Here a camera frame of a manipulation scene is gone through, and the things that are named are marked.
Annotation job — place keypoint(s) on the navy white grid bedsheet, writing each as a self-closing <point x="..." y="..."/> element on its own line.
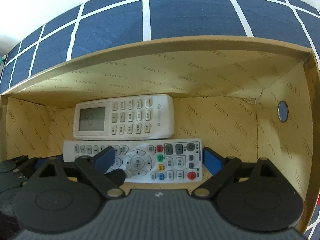
<point x="94" y="25"/>

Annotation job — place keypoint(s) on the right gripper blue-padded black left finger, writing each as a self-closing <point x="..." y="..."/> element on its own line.
<point x="94" y="171"/>

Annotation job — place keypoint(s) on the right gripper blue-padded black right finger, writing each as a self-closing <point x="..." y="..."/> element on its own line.
<point x="222" y="170"/>

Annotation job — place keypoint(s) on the white TV remote colourful buttons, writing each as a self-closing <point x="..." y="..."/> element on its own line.
<point x="151" y="161"/>

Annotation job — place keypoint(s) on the yellow cardboard shoe box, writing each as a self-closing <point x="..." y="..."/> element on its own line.
<point x="250" y="98"/>

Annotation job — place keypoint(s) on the white air conditioner remote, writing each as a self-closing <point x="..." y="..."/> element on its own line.
<point x="143" y="117"/>

